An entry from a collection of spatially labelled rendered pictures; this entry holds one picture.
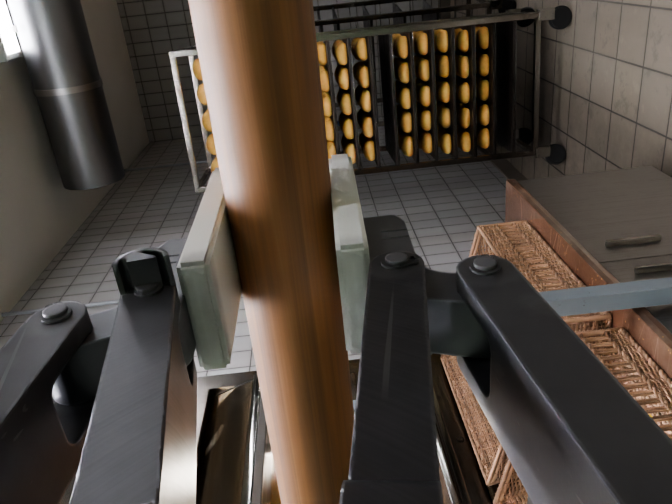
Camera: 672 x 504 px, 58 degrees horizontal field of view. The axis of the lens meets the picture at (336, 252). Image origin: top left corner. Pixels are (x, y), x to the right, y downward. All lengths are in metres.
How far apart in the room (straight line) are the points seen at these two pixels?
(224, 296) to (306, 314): 0.03
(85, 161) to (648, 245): 2.63
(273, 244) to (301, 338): 0.03
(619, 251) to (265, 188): 1.50
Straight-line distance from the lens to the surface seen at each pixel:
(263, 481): 1.56
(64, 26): 3.29
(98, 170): 3.38
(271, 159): 0.15
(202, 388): 2.13
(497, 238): 1.79
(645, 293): 1.36
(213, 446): 1.93
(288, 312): 0.17
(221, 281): 0.15
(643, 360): 1.33
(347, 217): 0.15
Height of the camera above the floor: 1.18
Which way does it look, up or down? 1 degrees down
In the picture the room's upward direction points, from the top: 96 degrees counter-clockwise
